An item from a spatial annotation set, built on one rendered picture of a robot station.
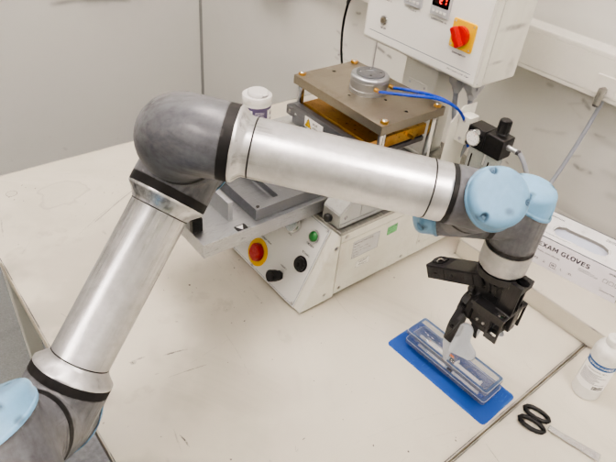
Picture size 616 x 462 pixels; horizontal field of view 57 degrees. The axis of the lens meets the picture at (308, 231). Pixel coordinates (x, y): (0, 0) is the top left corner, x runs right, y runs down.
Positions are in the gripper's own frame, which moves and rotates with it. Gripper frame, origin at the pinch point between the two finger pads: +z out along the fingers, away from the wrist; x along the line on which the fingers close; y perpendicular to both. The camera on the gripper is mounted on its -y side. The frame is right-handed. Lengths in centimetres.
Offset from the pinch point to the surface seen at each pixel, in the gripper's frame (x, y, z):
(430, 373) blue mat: -3.7, -1.3, 7.5
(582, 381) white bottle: 14.7, 18.2, 3.6
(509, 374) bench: 8.5, 8.0, 7.4
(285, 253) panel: -10.6, -36.8, -0.2
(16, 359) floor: -54, -118, 83
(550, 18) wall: 61, -33, -39
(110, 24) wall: 24, -192, 6
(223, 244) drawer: -28.0, -33.7, -12.9
